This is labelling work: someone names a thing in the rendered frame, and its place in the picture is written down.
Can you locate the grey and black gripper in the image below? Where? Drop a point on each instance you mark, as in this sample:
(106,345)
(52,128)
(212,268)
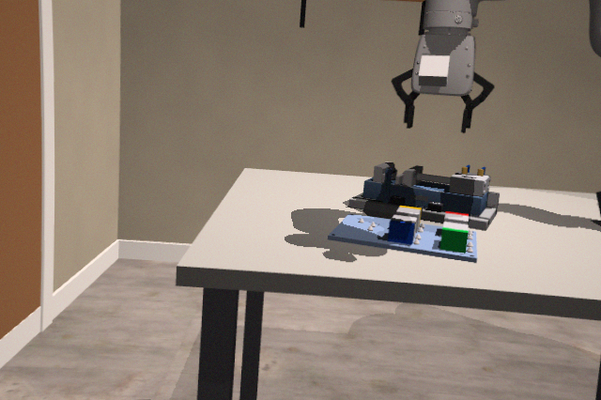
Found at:
(459,84)

